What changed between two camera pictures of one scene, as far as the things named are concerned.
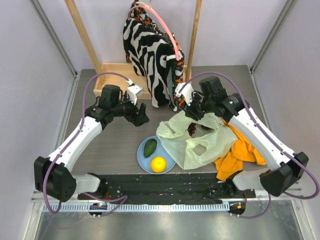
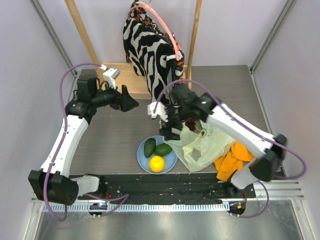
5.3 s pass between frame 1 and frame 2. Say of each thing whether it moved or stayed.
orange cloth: stayed
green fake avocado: stayed
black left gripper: moved
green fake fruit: moved
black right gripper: moved
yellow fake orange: stayed
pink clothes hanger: stayed
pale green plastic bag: moved
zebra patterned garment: stayed
